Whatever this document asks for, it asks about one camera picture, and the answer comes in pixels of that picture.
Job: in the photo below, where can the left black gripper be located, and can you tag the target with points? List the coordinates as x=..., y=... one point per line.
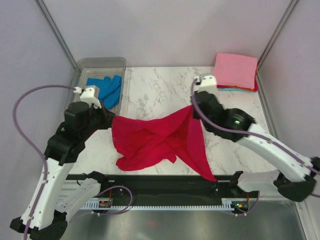
x=107, y=115

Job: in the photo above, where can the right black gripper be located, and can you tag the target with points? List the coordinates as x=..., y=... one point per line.
x=193, y=115

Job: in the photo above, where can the clear plastic bin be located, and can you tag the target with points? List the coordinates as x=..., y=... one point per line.
x=100, y=67

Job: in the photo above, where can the red t shirt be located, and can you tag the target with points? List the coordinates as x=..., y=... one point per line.
x=145, y=143

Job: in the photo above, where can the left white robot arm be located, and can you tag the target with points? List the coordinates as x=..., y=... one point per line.
x=45, y=218

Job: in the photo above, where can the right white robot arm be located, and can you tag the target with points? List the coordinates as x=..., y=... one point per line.
x=294, y=176

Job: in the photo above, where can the teal folded t shirt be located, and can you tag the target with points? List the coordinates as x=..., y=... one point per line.
x=229, y=89

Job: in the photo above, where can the blue t shirt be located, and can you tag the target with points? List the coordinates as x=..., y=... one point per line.
x=109, y=89

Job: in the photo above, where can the pink folded t shirt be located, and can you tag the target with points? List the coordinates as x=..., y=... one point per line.
x=231, y=59

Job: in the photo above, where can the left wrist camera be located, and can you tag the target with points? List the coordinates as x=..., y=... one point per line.
x=89, y=95

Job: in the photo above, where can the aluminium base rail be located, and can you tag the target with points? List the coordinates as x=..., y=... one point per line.
x=71, y=185

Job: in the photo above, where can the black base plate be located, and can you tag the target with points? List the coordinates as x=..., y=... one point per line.
x=169, y=190

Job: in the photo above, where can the white slotted cable duct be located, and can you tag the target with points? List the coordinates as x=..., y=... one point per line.
x=98, y=205

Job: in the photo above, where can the left aluminium frame post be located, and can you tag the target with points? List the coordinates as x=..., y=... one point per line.
x=56, y=32

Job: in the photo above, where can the aluminium frame post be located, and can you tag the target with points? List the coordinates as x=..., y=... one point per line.
x=278, y=30
x=56, y=32

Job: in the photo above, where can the right aluminium frame post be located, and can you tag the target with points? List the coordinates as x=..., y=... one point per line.
x=278, y=30

